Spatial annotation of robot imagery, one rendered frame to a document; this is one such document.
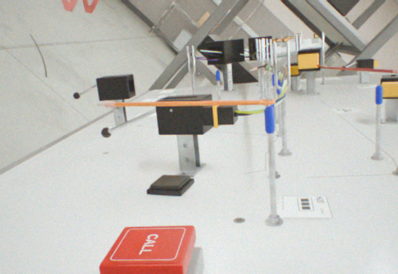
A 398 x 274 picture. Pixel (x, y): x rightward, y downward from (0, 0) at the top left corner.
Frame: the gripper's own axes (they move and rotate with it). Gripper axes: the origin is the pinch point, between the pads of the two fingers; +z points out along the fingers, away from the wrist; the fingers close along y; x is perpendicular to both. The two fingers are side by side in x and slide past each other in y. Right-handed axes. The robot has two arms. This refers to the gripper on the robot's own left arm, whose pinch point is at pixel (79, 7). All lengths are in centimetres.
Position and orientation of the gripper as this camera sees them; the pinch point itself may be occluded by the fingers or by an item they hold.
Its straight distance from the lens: 84.8
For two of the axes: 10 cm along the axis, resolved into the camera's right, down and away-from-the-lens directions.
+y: 1.2, -2.7, 9.6
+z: -2.0, 9.4, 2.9
